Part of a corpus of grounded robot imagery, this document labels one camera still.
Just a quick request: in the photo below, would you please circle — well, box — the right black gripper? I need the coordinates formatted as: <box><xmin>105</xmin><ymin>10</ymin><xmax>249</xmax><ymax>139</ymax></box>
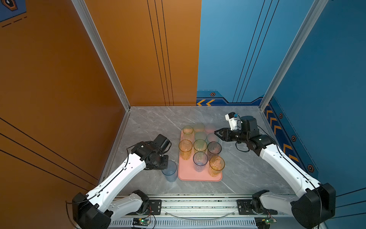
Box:
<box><xmin>214</xmin><ymin>127</ymin><xmax>249</xmax><ymax>144</ymax></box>

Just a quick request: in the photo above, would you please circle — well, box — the smoky grey glass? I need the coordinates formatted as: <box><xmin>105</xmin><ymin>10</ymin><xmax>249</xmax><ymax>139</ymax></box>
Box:
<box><xmin>207</xmin><ymin>141</ymin><xmax>222</xmax><ymax>160</ymax></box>

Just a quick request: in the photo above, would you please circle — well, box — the teal textured glass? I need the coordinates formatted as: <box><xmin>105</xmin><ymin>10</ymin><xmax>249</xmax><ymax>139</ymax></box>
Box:
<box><xmin>194</xmin><ymin>132</ymin><xmax>207</xmax><ymax>141</ymax></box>
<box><xmin>206</xmin><ymin>133</ymin><xmax>220</xmax><ymax>144</ymax></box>

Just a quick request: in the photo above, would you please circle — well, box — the tall blue glass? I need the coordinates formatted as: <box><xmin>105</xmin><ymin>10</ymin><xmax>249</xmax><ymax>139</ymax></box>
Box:
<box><xmin>162</xmin><ymin>160</ymin><xmax>178</xmax><ymax>182</ymax></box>

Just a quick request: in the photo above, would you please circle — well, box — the tall green glass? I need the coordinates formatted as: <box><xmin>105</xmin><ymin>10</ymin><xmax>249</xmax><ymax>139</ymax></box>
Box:
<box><xmin>193</xmin><ymin>139</ymin><xmax>207</xmax><ymax>153</ymax></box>

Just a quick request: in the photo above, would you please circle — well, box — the tall yellow glass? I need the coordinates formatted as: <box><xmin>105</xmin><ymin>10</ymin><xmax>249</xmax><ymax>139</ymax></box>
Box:
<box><xmin>178</xmin><ymin>139</ymin><xmax>193</xmax><ymax>160</ymax></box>

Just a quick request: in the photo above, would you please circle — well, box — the blue short glass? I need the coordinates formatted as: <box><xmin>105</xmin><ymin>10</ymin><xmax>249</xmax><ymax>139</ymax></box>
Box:
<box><xmin>193</xmin><ymin>151</ymin><xmax>208</xmax><ymax>172</ymax></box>

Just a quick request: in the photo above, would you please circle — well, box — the pale pink clear glass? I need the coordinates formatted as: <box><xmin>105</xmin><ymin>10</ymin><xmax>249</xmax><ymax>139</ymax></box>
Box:
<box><xmin>205</xmin><ymin>124</ymin><xmax>216</xmax><ymax>135</ymax></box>

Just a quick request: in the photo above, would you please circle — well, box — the yellow-green short glass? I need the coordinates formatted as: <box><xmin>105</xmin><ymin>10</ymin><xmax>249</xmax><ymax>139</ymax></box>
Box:
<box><xmin>193</xmin><ymin>123</ymin><xmax>205</xmax><ymax>133</ymax></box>

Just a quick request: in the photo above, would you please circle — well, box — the amber orange glass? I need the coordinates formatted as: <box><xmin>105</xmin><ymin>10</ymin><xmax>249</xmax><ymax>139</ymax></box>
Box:
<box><xmin>209</xmin><ymin>156</ymin><xmax>226</xmax><ymax>177</ymax></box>

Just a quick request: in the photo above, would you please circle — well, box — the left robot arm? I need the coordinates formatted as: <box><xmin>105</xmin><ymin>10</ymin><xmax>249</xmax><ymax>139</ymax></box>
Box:
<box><xmin>66</xmin><ymin>134</ymin><xmax>172</xmax><ymax>229</ymax></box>

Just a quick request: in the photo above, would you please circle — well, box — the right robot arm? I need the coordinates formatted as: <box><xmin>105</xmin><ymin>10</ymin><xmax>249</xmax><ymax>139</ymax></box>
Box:
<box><xmin>214</xmin><ymin>112</ymin><xmax>336</xmax><ymax>229</ymax></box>

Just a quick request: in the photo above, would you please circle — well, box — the pink plastic tray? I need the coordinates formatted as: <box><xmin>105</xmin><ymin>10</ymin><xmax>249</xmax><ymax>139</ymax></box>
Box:
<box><xmin>178</xmin><ymin>130</ymin><xmax>223</xmax><ymax>182</ymax></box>

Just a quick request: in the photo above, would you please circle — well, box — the left green circuit board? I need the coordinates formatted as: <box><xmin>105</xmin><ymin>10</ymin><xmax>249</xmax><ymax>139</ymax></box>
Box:
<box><xmin>132</xmin><ymin>218</ymin><xmax>152</xmax><ymax>229</ymax></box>

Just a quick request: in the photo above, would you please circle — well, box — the green circuit board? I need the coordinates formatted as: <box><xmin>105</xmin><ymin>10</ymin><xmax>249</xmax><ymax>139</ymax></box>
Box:
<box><xmin>132</xmin><ymin>218</ymin><xmax>152</xmax><ymax>229</ymax></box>
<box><xmin>255</xmin><ymin>218</ymin><xmax>277</xmax><ymax>229</ymax></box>

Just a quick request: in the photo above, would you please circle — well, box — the right green circuit board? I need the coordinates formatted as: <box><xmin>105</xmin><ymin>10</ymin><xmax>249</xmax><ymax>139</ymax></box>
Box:
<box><xmin>255</xmin><ymin>218</ymin><xmax>277</xmax><ymax>229</ymax></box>

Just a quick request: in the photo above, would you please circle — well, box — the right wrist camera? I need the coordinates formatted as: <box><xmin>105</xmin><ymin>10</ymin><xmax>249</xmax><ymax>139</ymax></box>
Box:
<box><xmin>225</xmin><ymin>112</ymin><xmax>241</xmax><ymax>131</ymax></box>

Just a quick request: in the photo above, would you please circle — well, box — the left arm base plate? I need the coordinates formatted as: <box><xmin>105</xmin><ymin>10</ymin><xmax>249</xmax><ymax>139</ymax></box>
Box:
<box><xmin>127</xmin><ymin>199</ymin><xmax>162</xmax><ymax>216</ymax></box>

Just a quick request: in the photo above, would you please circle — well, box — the clear cable loop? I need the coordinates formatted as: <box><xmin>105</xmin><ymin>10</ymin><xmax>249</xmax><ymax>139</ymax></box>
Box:
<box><xmin>162</xmin><ymin>210</ymin><xmax>236</xmax><ymax>221</ymax></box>

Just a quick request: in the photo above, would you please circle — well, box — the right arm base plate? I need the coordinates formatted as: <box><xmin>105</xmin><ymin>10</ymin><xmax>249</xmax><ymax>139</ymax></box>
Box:
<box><xmin>236</xmin><ymin>199</ymin><xmax>278</xmax><ymax>215</ymax></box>

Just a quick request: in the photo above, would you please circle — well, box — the aluminium front rail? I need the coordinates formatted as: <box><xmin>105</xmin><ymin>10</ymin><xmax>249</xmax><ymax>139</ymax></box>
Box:
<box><xmin>75</xmin><ymin>194</ymin><xmax>327</xmax><ymax>229</ymax></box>

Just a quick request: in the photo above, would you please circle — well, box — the left aluminium corner post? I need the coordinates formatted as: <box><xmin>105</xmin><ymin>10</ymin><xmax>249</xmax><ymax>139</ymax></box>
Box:
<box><xmin>71</xmin><ymin>0</ymin><xmax>131</xmax><ymax>112</ymax></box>

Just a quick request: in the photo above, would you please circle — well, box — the aluminium corner post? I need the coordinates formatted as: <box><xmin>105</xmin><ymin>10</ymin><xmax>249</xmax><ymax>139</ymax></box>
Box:
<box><xmin>259</xmin><ymin>0</ymin><xmax>328</xmax><ymax>111</ymax></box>
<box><xmin>71</xmin><ymin>0</ymin><xmax>131</xmax><ymax>112</ymax></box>

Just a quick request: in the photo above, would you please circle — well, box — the right aluminium corner post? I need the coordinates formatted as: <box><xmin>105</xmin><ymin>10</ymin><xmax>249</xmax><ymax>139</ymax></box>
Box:
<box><xmin>259</xmin><ymin>0</ymin><xmax>328</xmax><ymax>111</ymax></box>

